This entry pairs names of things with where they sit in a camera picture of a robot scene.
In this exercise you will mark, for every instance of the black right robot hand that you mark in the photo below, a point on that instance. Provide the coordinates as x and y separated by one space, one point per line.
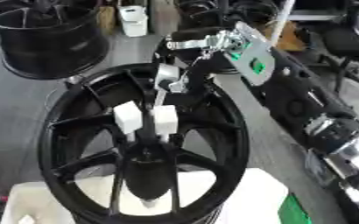
208 62

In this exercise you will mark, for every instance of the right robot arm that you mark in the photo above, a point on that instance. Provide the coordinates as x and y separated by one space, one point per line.
295 96

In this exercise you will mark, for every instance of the black spoked wheel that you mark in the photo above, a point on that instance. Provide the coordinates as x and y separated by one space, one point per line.
227 137

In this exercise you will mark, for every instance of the black wheel rim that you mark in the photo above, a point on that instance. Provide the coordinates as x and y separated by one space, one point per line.
50 46

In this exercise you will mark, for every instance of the black round tyre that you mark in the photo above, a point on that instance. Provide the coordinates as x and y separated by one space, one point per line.
251 11
198 11

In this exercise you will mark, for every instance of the white plastic container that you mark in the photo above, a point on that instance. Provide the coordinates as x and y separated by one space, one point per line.
134 23

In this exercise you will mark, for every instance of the tan cardboard box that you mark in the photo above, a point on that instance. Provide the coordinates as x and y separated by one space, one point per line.
291 40

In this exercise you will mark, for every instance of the white pole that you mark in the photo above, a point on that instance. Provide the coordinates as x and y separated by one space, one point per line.
284 14

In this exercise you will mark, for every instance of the black office chair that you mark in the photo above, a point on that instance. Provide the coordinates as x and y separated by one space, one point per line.
343 43

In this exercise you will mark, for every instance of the green flat panel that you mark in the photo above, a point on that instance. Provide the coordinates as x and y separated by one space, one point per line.
293 213

